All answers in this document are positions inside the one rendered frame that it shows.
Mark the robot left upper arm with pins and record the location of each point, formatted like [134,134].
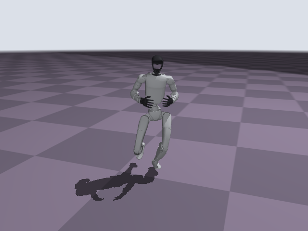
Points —
[172,85]

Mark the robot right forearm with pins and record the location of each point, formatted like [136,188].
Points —
[135,96]

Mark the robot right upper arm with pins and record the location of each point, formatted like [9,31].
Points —
[141,79]

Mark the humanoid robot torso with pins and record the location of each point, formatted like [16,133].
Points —
[155,88]

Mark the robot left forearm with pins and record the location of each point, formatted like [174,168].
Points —
[175,97]

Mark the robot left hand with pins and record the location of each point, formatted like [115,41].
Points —
[168,102]

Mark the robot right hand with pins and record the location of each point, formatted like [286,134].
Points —
[145,102]

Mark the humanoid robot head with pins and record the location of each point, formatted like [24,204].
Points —
[157,59]

